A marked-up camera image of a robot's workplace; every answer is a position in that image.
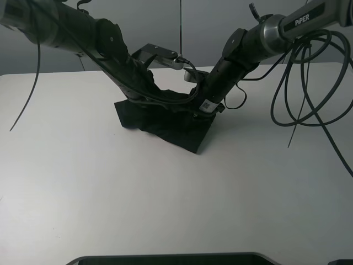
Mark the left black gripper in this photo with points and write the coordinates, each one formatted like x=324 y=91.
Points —
x=133 y=79

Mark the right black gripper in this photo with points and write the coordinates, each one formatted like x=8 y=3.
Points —
x=214 y=88

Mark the black printed t-shirt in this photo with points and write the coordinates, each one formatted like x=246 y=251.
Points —
x=182 y=129

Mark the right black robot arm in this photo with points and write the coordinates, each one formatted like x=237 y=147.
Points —
x=246 y=49

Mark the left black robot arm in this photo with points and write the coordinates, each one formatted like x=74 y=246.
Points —
x=56 y=25

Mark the black robot base front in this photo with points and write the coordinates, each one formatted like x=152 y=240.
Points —
x=205 y=258

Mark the dark object bottom right corner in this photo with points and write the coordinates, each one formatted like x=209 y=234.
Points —
x=341 y=262

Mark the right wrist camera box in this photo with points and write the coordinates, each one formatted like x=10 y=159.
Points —
x=192 y=76

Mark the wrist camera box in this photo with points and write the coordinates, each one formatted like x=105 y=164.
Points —
x=192 y=76
x=150 y=53

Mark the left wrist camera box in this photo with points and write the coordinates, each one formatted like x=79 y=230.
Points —
x=150 y=53

